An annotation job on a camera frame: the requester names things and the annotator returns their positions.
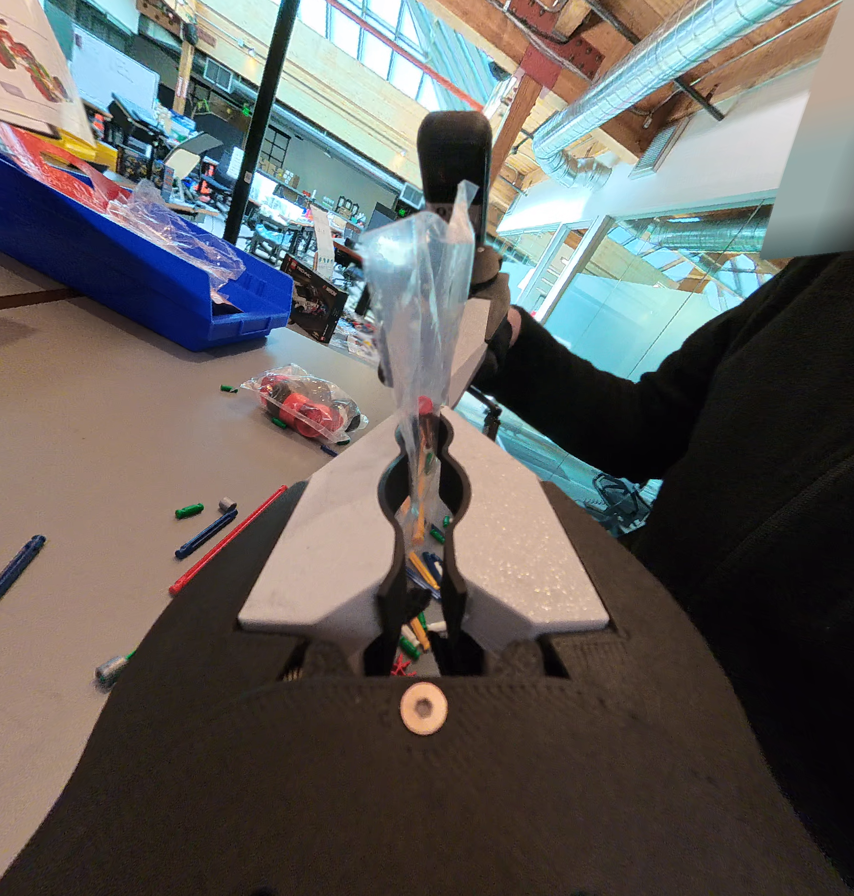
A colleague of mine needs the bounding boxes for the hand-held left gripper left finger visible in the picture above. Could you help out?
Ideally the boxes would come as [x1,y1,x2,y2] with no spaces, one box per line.
[238,419,408,676]

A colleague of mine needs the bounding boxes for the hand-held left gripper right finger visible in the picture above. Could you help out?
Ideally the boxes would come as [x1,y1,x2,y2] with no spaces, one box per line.
[437,412,613,676]

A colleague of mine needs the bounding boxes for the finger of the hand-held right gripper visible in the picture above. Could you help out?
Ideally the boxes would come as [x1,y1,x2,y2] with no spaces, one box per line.
[442,297,492,414]

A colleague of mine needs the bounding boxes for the clear plastic bag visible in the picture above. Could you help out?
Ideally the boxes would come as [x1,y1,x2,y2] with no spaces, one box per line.
[357,181,485,582]

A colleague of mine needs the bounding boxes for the bag of red toy parts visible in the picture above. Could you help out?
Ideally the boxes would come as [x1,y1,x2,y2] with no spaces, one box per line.
[241,364,368,445]

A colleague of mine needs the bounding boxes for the person's right forearm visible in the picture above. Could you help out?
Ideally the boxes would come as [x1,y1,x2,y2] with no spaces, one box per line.
[472,308,757,484]

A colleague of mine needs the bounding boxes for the person's right hand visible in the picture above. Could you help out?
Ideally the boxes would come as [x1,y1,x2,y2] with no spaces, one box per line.
[482,272,525,375]

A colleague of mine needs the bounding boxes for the red long toy rod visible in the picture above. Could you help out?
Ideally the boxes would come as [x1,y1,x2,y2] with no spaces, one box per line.
[168,484,288,596]

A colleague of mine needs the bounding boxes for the black printed box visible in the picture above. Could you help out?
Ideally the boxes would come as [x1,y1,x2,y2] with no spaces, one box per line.
[280,253,350,344]

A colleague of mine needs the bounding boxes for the black pole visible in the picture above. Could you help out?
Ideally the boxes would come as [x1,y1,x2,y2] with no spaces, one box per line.
[224,0,303,246]

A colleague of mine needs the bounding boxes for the crumpled clear plastic wrap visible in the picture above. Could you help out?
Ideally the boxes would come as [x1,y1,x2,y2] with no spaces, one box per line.
[108,178,247,288]

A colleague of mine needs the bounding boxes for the blue plastic bin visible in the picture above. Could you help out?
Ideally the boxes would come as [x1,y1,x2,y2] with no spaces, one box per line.
[0,147,294,352]

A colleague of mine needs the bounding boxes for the red sheet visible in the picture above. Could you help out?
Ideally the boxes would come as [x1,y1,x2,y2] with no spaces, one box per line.
[0,122,130,204]

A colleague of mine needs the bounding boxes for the printed instruction sheet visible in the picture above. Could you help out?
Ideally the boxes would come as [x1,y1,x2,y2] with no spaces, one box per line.
[0,0,95,144]

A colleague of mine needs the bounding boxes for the silver air duct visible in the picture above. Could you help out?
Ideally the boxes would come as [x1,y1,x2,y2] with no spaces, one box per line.
[532,0,802,191]

